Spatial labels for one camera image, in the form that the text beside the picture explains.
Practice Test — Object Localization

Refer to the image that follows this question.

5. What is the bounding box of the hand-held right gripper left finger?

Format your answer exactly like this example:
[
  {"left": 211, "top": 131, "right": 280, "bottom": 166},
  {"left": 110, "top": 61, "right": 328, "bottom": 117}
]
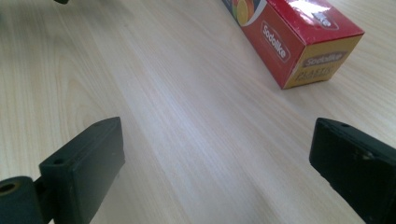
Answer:
[{"left": 38, "top": 116, "right": 126, "bottom": 224}]

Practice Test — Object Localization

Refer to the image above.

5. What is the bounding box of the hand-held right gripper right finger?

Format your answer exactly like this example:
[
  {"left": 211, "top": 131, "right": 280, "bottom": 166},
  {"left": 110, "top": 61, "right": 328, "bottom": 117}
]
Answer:
[{"left": 308, "top": 117, "right": 396, "bottom": 224}]

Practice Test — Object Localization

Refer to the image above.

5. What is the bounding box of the red plastic wrap box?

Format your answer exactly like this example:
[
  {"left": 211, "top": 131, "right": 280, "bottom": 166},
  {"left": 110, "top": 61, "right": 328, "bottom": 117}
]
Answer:
[{"left": 221, "top": 0, "right": 365, "bottom": 91}]

